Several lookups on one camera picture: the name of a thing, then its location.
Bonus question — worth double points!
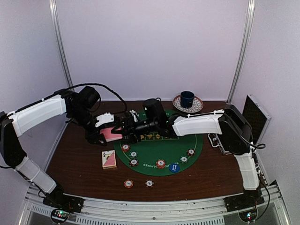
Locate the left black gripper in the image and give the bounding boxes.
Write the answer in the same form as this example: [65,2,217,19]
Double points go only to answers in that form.
[69,106,107,146]

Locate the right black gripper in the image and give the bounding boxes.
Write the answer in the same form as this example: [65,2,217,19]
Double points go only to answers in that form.
[111,116,158,144]

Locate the orange chips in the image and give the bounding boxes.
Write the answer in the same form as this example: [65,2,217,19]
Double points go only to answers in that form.
[121,144,130,152]
[156,159,165,169]

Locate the green chips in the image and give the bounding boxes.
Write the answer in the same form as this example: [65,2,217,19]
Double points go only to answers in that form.
[180,156,188,163]
[129,151,138,158]

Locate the dark chips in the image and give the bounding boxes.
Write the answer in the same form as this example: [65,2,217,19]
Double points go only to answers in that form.
[187,149,195,157]
[129,159,139,167]

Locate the orange poker chip stack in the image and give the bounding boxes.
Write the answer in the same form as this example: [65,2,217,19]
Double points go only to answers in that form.
[124,179,134,188]

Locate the dark red poker chip stack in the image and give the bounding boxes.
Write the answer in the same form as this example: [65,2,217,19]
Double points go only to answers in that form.
[144,179,154,188]

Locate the blue small blind button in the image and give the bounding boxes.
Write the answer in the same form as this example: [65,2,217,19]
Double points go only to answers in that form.
[169,163,180,173]

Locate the red backed card deck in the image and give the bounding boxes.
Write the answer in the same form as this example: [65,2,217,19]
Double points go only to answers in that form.
[100,127,122,142]

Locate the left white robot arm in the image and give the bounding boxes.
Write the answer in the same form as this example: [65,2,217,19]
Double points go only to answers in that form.
[0,86,114,208]

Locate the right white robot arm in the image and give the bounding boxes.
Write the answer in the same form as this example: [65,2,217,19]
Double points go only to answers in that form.
[116,98,260,207]

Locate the round green poker mat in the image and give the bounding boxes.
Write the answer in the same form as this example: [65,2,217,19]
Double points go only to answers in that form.
[113,108,203,176]

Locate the dark blue mug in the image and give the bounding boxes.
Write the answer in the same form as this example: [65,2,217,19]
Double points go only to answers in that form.
[180,90,195,108]

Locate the patterned ceramic saucer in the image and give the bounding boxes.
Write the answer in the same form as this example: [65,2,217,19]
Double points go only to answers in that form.
[172,95,203,113]

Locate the aluminium poker chip case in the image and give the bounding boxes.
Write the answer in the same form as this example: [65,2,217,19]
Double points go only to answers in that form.
[208,94,271,156]

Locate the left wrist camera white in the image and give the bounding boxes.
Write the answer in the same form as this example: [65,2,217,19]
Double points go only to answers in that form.
[95,112,114,128]

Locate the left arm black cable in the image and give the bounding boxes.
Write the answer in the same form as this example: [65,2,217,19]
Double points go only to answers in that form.
[67,82,128,118]

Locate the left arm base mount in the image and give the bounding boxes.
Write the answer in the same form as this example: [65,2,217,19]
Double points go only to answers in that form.
[43,195,84,213]

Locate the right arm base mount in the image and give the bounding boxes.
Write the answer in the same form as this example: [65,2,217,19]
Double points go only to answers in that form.
[224,194,265,212]

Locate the left aluminium frame post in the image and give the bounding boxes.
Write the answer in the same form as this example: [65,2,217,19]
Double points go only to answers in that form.
[48,0,79,107]

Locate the aluminium frame post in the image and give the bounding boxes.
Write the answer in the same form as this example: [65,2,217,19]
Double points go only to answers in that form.
[48,0,79,107]
[226,0,256,104]

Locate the front aluminium rail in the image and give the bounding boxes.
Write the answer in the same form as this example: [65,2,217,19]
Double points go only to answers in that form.
[16,185,292,225]

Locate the right aluminium frame post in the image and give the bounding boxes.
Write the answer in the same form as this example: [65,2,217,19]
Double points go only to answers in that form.
[226,0,256,104]

